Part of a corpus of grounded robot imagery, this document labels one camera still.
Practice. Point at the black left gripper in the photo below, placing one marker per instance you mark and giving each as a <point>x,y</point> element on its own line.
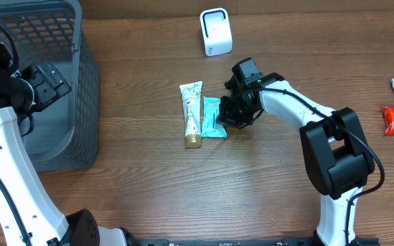
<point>37,80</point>

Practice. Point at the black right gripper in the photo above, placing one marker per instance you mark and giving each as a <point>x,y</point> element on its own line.
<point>232,117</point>

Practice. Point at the teal wipes packet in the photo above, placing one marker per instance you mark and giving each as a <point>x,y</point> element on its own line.
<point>211,127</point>

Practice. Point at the white cream tube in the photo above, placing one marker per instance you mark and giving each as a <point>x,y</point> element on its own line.
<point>191,99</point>

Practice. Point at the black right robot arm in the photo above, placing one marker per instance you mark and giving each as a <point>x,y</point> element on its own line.
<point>336,155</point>

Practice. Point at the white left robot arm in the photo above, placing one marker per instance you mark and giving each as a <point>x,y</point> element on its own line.
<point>27,214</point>

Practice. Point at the white barcode scanner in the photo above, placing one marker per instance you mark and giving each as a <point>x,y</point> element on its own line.
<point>216,32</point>

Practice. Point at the grey plastic shopping basket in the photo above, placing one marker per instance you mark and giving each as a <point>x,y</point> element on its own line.
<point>48,37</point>

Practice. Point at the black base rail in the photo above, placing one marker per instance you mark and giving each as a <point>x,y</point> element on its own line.
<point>284,242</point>

